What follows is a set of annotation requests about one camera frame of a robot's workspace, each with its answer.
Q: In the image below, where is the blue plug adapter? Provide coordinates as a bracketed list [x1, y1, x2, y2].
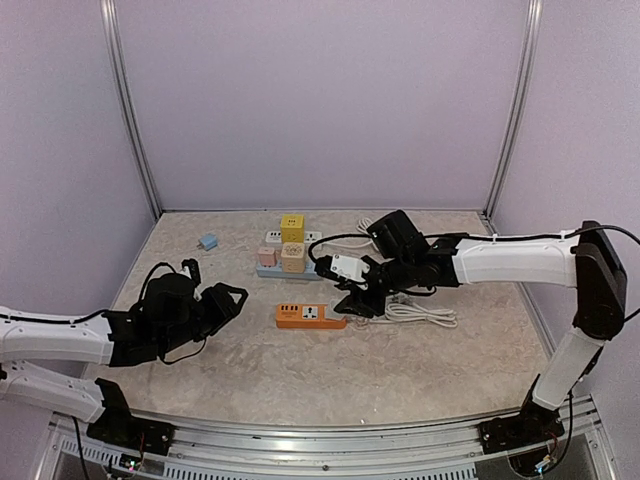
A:
[197, 233, 218, 251]

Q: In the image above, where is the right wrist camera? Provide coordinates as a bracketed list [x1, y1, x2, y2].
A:
[314, 254, 370, 285]

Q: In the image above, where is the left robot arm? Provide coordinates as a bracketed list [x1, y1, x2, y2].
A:
[1, 273, 249, 445]

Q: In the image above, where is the left aluminium frame post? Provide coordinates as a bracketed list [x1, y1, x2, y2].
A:
[99, 0, 164, 222]

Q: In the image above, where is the blue power strip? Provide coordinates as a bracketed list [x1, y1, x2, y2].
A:
[255, 261, 320, 281]

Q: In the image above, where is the front aluminium rail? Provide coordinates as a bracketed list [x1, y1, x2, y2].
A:
[47, 394, 616, 480]

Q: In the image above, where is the beige cube socket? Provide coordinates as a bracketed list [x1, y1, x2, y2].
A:
[280, 242, 307, 274]

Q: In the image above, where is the white power strip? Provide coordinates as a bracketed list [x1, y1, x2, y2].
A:
[264, 217, 381, 254]

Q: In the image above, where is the yellow cube socket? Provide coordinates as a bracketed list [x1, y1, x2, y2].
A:
[280, 214, 305, 243]

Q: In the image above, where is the pink plug adapter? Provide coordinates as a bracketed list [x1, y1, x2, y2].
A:
[257, 246, 278, 268]

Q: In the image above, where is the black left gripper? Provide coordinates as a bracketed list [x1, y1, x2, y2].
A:
[159, 282, 248, 353]

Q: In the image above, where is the right aluminium frame post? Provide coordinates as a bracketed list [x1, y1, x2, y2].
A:
[483, 0, 544, 223]

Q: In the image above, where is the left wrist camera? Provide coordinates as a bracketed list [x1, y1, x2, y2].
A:
[181, 258, 201, 287]

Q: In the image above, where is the white charger with cable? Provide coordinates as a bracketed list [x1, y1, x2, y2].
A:
[324, 300, 368, 329]

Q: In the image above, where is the aluminium frame post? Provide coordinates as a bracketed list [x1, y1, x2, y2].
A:
[99, 0, 164, 222]
[483, 0, 544, 223]

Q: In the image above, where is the orange power strip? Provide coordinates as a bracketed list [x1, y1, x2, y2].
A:
[275, 294, 459, 331]

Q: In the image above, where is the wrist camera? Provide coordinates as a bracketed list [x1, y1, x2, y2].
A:
[314, 254, 370, 285]
[181, 258, 201, 287]

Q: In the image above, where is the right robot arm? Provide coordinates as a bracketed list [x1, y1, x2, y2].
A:
[326, 210, 627, 444]

